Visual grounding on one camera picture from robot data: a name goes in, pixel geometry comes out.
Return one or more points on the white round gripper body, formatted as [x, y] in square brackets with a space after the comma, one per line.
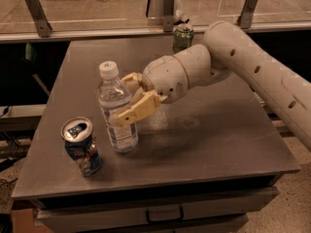
[165, 76]

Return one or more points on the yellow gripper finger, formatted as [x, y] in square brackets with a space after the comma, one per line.
[134, 82]
[147, 104]

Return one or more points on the clear plastic water bottle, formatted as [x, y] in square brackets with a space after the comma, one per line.
[114, 97]

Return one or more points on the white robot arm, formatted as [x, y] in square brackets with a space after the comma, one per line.
[225, 49]

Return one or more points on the green soda can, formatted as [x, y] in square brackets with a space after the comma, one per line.
[183, 36]

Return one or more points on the crushed red bull can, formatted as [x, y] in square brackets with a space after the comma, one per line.
[80, 144]

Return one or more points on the cardboard box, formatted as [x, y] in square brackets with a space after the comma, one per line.
[23, 222]

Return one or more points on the right metal bracket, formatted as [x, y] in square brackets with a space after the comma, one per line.
[246, 17]

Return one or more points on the left metal bracket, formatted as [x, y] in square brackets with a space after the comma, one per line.
[42, 25]

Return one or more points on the grey drawer with black handle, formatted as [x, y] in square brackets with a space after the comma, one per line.
[224, 212]

